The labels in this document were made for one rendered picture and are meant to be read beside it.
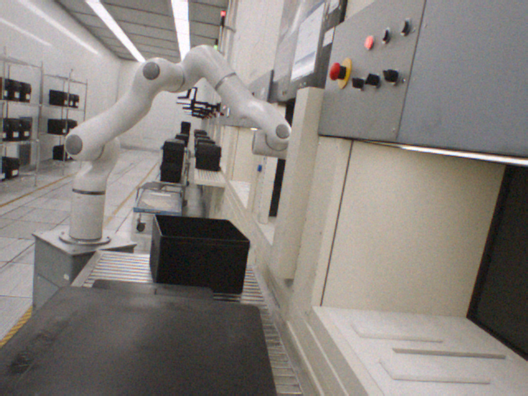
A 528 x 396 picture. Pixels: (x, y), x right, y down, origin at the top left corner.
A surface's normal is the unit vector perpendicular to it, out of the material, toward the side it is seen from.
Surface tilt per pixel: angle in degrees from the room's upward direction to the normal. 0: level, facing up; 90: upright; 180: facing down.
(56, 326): 0
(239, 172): 90
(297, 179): 90
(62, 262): 90
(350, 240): 90
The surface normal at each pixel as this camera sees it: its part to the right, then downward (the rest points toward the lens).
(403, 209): 0.16, 0.21
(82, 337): 0.15, -0.97
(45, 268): -0.58, 0.06
